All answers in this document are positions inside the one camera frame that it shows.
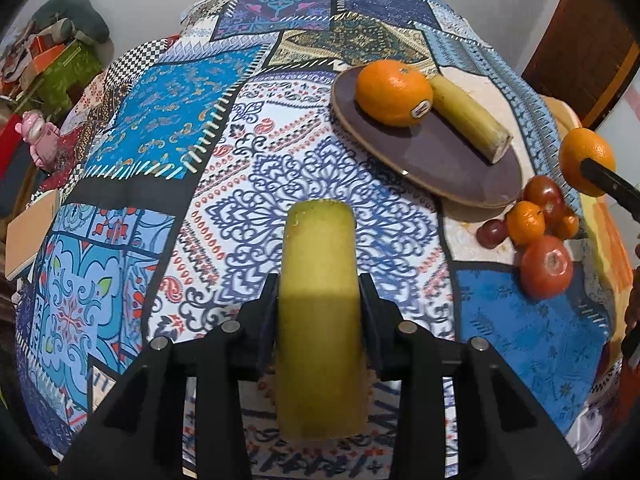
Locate small tangerine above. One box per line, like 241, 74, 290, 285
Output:
552, 209, 581, 241
505, 201, 546, 246

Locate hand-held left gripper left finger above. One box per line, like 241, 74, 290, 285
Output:
57, 273, 281, 480

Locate grey cushion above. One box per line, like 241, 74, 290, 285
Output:
31, 0, 111, 46

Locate patchwork printed blanket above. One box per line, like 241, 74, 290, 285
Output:
14, 0, 618, 480

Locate long green-yellow banana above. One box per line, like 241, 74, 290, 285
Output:
429, 75, 515, 165

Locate brown wooden door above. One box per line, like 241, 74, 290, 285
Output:
520, 0, 640, 131

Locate large red tomato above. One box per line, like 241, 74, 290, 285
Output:
520, 235, 575, 300

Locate green box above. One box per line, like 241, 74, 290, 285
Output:
36, 39, 104, 113

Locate large orange with sticker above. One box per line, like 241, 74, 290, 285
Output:
355, 59, 434, 128

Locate plain orange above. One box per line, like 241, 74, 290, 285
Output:
558, 128, 617, 198

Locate dark red tomato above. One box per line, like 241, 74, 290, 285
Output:
522, 175, 566, 227

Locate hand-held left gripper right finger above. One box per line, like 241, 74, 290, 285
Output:
357, 273, 586, 480

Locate short green-yellow banana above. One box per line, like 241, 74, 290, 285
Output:
276, 200, 371, 442

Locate brown oval plate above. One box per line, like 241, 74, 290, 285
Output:
331, 64, 523, 209

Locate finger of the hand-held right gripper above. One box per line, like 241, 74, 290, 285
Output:
581, 157, 640, 222

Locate pink toy figure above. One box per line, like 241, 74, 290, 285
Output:
15, 109, 62, 167

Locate tan cardboard box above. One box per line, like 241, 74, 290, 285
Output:
4, 189, 62, 282

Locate small dark red plum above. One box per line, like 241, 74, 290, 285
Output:
476, 219, 510, 250

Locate yellow tablecloth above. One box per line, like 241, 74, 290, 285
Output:
542, 94, 637, 386

